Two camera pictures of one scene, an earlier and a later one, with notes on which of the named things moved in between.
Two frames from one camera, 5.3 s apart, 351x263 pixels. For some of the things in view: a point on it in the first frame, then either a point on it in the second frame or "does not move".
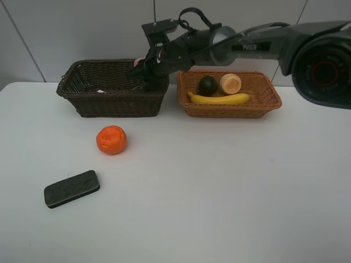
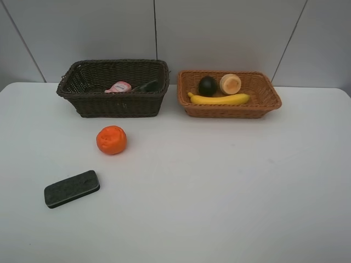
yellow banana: x=238 y=98 does not move
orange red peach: x=230 y=84 does not move
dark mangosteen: x=208 y=86 does not move
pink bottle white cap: x=136 y=61 to x=119 y=86
